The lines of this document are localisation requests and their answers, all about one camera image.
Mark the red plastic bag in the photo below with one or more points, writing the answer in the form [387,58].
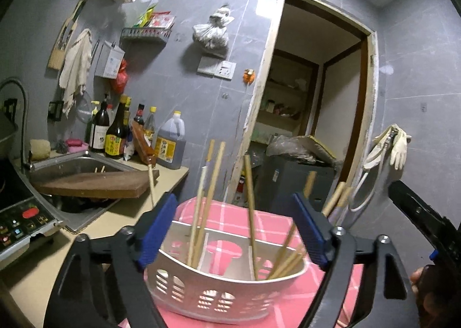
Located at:
[120,78]

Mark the person's right hand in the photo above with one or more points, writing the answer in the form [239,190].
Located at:
[419,279]

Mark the clear plastic bag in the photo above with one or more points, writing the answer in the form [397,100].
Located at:
[288,146]

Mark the red packet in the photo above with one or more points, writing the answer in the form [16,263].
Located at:
[162,20]

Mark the clear bottle yellow cap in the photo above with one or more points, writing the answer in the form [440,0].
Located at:
[149,126]

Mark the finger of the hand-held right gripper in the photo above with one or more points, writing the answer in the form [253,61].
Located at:
[446,254]
[417,209]

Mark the bunch of wooden chopsticks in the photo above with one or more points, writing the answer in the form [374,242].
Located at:
[249,187]

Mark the grey cabinet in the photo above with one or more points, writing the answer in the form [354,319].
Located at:
[299,180]

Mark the large dark sauce jug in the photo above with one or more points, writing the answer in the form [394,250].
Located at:
[169,142]

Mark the wooden door frame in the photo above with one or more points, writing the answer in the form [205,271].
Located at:
[372,97]

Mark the dark bottle yellow label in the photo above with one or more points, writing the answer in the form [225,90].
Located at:
[115,133]

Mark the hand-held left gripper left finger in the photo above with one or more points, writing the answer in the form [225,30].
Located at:
[158,234]

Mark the yellow sponge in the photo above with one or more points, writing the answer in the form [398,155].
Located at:
[39,149]

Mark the black wall socket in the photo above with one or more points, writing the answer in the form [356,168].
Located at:
[10,106]
[54,111]

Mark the induction cooker control panel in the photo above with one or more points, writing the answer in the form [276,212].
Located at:
[21,220]

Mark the board with yellow edge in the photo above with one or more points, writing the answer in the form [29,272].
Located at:
[320,150]

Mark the white wall socket plate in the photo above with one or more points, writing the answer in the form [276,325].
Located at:
[217,68]

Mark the stainless steel sink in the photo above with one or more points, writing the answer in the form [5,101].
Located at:
[68,166]

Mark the cream rubber glove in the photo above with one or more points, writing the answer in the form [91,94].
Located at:
[381,140]
[399,150]

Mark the white hanging towel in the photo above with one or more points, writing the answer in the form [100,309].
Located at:
[75,65]

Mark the wooden storage shelf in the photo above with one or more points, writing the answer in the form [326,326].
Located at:
[281,115]

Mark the hanging grey plastic bag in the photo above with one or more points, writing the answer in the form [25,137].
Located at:
[212,31]

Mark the pink soap dish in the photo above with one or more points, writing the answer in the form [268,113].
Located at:
[76,143]

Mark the pink checked tablecloth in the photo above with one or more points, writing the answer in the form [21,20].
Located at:
[273,220]

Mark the dark bottle white label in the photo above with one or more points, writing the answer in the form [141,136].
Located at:
[99,126]

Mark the metal wall rack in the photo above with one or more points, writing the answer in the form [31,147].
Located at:
[146,33]

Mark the brown wooden cutting board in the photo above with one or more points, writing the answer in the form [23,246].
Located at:
[97,184]

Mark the dark bottle red cap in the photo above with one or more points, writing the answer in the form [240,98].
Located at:
[138,114]

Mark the orange wall hook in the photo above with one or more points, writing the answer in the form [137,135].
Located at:
[248,76]

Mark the black scrubber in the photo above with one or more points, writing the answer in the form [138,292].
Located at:
[61,147]

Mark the yellow green packet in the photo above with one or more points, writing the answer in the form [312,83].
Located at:
[146,16]

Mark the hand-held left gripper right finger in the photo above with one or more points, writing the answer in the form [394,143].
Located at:
[309,230]

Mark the white slotted utensil holder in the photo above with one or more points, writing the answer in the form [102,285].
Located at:
[227,234]

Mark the metal faucet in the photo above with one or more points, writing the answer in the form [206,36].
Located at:
[24,108]

